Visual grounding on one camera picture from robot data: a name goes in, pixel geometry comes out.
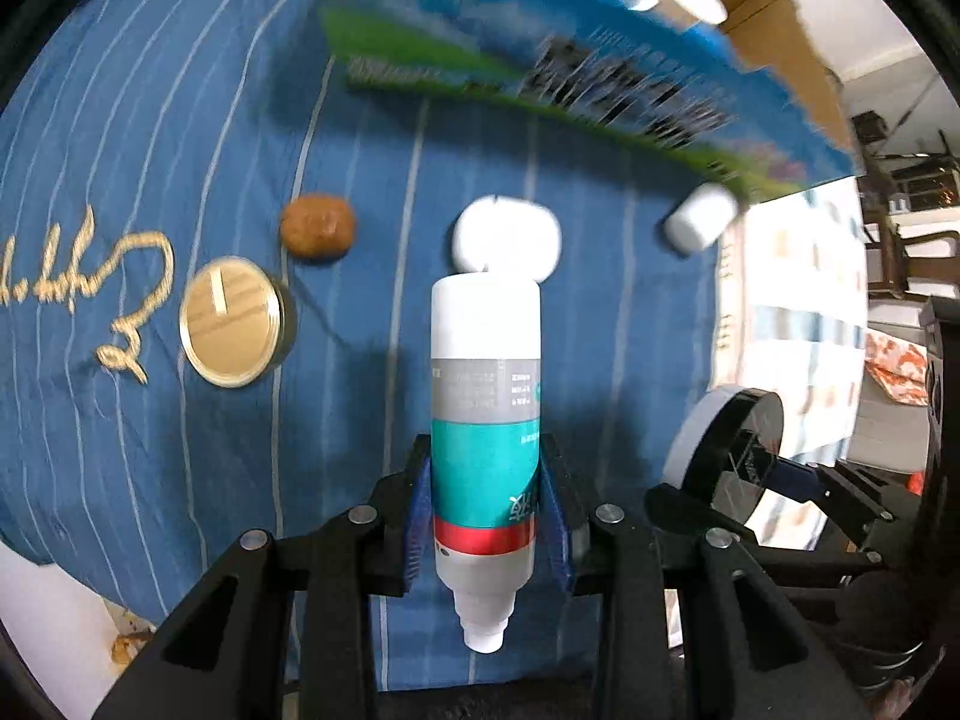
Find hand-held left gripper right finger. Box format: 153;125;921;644
537;433;872;720

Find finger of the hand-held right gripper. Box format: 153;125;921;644
771;456;895;542
643;483;887;580

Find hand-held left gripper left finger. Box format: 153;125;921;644
90;433;434;720

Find round black tin white rim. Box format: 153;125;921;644
660;385;785;527

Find white teal squeeze bottle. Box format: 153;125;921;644
429;274;544;653

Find blue green printed cardboard box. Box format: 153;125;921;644
313;0;860;205

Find orange patterned cloth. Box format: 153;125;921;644
864;330;932;407

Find white checked bed sheet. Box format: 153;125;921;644
716;184;871;548

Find round gold tin lid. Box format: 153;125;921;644
178;256;298;389

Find dark wooden chair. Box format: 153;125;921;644
851;111;960;301

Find blue striped blanket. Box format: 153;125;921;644
0;0;751;691

